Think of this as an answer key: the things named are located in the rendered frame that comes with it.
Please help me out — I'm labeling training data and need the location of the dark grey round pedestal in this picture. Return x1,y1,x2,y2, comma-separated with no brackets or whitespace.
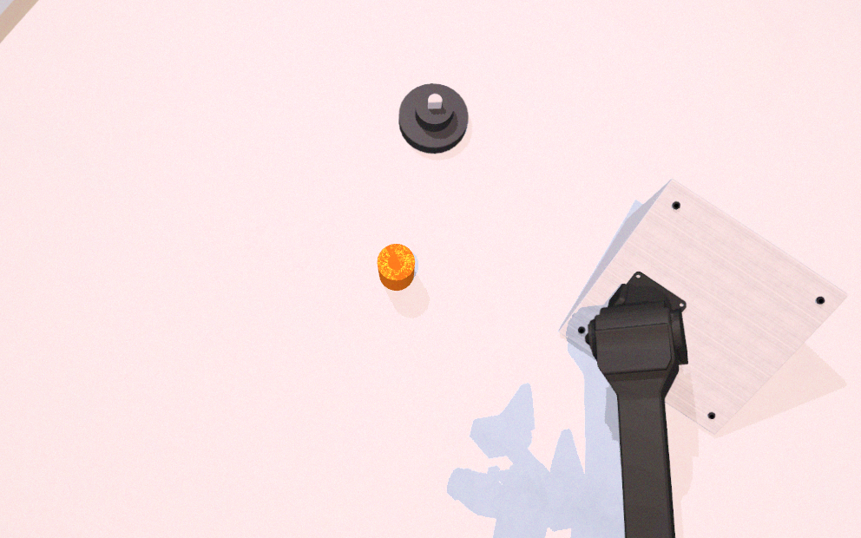
398,83,469,154

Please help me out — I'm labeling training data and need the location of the orange knob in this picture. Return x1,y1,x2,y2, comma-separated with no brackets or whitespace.
378,244,415,291

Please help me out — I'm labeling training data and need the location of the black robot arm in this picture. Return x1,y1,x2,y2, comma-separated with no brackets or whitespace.
585,272,688,538

